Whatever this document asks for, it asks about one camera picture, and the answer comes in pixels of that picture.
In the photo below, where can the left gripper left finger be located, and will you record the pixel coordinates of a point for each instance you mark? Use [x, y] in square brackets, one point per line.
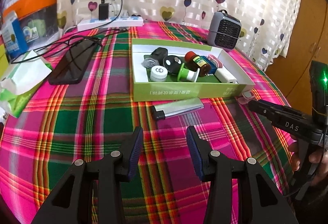
[70, 201]

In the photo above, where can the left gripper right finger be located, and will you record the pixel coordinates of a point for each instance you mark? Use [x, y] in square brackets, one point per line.
[259, 200]

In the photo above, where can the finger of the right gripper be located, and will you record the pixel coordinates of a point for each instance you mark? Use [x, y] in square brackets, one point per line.
[266, 111]

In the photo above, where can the pink grey folding holder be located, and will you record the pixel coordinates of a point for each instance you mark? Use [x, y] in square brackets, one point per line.
[246, 97]

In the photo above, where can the white usb charger block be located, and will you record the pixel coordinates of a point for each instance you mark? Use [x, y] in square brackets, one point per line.
[224, 76]

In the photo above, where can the small pink clip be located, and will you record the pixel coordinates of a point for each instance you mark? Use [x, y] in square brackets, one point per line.
[215, 61]

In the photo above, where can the brown bottle red cap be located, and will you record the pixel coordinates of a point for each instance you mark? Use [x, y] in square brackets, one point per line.
[194, 62]

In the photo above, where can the black round three-button remote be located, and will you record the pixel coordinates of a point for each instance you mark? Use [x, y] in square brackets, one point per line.
[173, 64]

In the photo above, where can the white round small jar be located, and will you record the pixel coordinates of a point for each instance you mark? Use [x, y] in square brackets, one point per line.
[158, 74]

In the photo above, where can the black rectangular stamp device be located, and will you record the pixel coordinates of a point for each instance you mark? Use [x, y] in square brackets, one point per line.
[155, 58]

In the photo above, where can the person right hand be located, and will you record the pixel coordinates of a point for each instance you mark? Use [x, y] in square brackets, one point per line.
[319, 157]

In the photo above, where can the wooden cabinet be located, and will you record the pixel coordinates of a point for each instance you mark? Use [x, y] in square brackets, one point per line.
[291, 74]

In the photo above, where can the grey mini fan heater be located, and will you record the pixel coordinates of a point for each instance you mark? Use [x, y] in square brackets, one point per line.
[224, 31]

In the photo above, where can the silver black lighter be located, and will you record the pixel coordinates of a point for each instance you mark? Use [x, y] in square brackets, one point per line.
[171, 109]

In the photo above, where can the green white cardboard box tray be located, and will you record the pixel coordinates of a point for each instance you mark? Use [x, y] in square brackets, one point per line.
[172, 89]

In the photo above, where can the green tissue pack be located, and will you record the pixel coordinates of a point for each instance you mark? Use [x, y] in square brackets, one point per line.
[21, 80]

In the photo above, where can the black smartphone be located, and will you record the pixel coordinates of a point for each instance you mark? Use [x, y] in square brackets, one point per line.
[72, 66]

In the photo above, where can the yellow green boxes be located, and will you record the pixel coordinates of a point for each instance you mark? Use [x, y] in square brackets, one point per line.
[3, 60]

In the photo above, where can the white blue power strip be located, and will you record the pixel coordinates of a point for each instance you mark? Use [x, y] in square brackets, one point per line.
[89, 24]

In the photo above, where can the blue white carton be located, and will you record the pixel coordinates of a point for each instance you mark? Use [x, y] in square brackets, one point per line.
[13, 36]

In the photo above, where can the orange black storage box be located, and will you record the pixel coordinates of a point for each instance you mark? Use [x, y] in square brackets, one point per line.
[37, 18]

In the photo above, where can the black power adapter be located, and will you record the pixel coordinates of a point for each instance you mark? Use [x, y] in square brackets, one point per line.
[103, 11]

